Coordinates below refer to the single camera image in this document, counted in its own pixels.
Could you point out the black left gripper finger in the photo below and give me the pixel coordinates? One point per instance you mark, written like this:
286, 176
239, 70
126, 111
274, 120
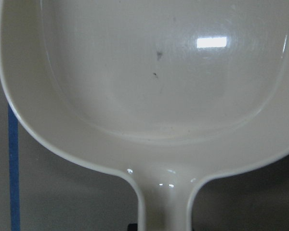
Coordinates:
132, 227

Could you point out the beige plastic dustpan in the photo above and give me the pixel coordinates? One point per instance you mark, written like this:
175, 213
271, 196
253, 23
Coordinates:
166, 94

